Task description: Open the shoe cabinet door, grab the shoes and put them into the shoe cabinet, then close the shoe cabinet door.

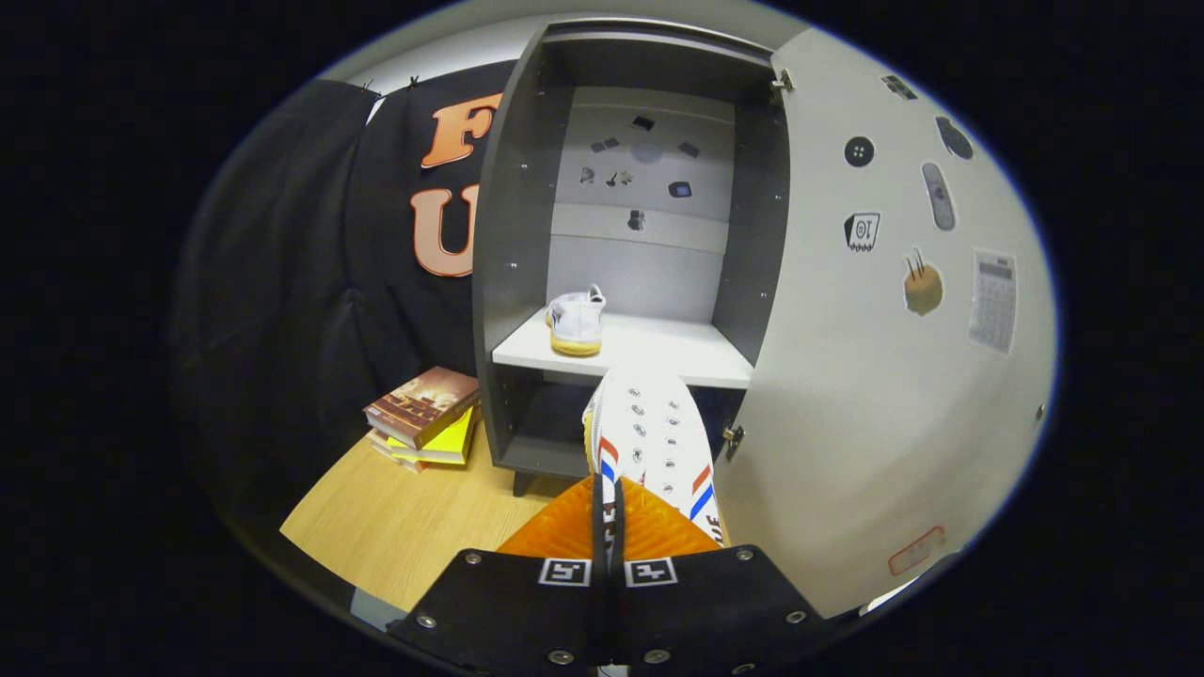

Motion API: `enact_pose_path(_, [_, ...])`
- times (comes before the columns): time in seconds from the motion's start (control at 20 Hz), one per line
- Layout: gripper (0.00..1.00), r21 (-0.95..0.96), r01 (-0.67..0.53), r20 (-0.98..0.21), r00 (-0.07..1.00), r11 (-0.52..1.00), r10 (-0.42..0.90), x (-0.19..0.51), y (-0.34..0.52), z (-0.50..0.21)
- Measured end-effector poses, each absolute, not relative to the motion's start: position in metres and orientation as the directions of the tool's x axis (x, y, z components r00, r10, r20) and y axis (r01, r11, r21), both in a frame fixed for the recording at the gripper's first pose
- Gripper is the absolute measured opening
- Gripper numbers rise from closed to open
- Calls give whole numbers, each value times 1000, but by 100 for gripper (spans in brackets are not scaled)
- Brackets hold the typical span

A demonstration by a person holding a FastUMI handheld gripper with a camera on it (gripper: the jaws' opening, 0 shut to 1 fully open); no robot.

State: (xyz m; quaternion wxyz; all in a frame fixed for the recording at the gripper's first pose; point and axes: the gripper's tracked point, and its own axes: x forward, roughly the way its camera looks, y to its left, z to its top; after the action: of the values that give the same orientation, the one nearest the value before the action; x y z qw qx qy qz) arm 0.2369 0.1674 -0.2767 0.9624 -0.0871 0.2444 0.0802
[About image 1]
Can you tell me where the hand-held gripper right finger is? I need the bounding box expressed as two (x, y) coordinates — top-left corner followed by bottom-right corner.
(608, 478), (829, 677)

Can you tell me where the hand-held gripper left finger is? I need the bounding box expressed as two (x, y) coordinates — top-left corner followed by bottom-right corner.
(388, 473), (609, 677)

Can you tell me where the white shoe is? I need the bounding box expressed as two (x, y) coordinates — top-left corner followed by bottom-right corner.
(546, 285), (608, 357)
(581, 369), (725, 575)

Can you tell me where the beige shoe cabinet door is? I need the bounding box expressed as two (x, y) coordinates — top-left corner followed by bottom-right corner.
(713, 26), (1059, 620)

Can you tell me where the grey shoe cabinet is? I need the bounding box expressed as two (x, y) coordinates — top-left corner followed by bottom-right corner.
(470, 19), (791, 497)

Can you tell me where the yellow book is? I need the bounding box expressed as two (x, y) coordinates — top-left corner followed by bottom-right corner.
(386, 406), (483, 467)

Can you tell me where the brown book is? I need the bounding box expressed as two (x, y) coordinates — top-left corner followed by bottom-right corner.
(363, 367), (481, 450)

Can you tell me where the black backdrop cloth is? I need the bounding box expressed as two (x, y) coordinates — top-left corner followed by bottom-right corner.
(174, 61), (518, 565)

